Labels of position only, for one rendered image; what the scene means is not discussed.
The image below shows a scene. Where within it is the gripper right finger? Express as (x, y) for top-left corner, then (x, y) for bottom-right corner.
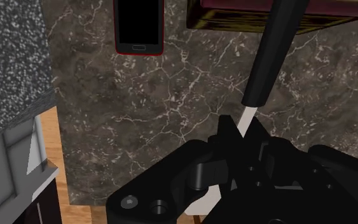
(243, 116), (358, 224)

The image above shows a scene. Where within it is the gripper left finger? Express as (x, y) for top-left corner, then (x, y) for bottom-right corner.
(106, 115), (245, 224)

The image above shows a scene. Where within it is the black handled white knife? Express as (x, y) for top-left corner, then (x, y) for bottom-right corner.
(183, 0), (310, 217)

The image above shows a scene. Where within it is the dark marble table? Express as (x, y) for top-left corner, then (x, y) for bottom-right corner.
(41, 0), (358, 207)

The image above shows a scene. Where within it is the black phone with red edge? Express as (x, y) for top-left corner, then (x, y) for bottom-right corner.
(113, 0), (165, 57)

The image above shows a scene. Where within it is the maroon and yellow box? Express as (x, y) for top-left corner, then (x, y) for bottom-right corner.
(186, 0), (358, 36)

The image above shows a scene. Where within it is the grey speckled counter cabinet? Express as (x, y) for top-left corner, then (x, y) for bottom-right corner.
(0, 0), (60, 224)

